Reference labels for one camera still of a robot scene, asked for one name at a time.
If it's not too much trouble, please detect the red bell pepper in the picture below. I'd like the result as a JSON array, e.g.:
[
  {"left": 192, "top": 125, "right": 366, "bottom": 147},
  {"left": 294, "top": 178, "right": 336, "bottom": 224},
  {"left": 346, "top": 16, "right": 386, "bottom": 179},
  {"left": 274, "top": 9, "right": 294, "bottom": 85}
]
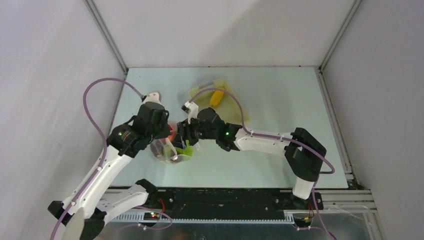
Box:
[{"left": 168, "top": 124, "right": 176, "bottom": 135}]

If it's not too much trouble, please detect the clear dotted zip bag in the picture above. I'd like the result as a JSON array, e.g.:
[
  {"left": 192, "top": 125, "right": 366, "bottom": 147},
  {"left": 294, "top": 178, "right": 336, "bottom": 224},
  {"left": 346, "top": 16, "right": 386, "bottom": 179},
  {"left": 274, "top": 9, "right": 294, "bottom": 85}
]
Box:
[{"left": 149, "top": 137, "right": 201, "bottom": 164}]

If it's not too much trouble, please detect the yellow banana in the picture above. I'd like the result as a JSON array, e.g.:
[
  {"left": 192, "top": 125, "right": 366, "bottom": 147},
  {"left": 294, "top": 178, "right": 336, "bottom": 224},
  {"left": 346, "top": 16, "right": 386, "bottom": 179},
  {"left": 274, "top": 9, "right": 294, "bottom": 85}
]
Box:
[{"left": 209, "top": 86, "right": 226, "bottom": 107}]

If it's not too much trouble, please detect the green leaf vegetable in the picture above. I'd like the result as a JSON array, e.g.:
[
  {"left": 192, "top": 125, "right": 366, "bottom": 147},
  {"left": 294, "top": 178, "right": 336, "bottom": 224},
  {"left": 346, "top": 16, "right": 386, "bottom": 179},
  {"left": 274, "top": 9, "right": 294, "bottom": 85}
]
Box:
[{"left": 175, "top": 145, "right": 194, "bottom": 157}]

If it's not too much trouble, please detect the orange peach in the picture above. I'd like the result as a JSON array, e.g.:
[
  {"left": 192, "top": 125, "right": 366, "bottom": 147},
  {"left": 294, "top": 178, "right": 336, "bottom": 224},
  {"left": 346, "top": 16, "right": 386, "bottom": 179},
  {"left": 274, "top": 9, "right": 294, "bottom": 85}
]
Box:
[{"left": 167, "top": 132, "right": 177, "bottom": 142}]

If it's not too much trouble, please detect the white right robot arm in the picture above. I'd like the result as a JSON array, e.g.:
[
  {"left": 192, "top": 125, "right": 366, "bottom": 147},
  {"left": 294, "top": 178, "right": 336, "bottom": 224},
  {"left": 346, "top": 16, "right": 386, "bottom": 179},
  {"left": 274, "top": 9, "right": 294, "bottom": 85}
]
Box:
[{"left": 171, "top": 108, "right": 327, "bottom": 209}]

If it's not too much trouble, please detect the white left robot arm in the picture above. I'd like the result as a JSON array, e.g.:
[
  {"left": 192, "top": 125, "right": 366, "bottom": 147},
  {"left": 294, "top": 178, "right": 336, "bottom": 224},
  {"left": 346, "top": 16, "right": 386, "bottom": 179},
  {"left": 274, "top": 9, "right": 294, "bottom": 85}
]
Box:
[{"left": 48, "top": 101, "right": 171, "bottom": 240}]

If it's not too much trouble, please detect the pale yellow perforated basket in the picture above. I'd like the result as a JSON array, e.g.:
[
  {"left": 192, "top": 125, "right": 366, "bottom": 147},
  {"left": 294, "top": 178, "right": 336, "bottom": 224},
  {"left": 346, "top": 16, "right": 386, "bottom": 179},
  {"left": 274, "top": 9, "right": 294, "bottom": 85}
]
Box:
[{"left": 188, "top": 78, "right": 242, "bottom": 125}]

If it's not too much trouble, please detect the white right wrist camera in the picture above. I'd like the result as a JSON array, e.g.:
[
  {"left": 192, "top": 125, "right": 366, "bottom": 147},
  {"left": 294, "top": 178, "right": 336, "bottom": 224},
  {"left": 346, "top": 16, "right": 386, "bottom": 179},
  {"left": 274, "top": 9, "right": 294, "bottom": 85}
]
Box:
[{"left": 181, "top": 101, "right": 199, "bottom": 124}]

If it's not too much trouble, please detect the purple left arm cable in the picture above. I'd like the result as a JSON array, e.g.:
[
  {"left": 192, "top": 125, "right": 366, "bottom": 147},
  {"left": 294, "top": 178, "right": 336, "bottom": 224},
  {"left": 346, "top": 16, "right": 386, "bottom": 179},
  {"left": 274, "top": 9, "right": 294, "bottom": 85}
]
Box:
[{"left": 49, "top": 77, "right": 145, "bottom": 240}]

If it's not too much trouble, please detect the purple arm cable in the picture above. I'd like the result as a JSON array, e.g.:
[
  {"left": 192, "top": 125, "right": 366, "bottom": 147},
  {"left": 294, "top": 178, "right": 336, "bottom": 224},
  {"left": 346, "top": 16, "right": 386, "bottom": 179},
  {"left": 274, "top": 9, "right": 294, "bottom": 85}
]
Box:
[
  {"left": 188, "top": 87, "right": 337, "bottom": 240},
  {"left": 49, "top": 77, "right": 145, "bottom": 240}
]

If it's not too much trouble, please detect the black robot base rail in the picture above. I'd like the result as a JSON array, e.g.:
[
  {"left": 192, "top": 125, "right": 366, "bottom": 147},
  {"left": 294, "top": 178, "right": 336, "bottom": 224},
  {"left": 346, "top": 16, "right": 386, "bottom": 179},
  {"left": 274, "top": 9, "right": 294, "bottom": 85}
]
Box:
[{"left": 125, "top": 178, "right": 324, "bottom": 221}]

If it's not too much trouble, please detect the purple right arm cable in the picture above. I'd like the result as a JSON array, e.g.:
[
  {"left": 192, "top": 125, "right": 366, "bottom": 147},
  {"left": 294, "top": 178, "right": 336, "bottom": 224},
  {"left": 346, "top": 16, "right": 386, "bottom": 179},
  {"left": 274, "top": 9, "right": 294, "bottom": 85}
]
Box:
[{"left": 188, "top": 87, "right": 337, "bottom": 240}]

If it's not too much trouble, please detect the aluminium frame rail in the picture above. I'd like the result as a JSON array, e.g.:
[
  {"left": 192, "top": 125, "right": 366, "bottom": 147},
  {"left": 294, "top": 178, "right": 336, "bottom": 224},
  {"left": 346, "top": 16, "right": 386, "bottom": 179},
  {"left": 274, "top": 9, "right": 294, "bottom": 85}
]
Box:
[{"left": 314, "top": 67, "right": 378, "bottom": 214}]

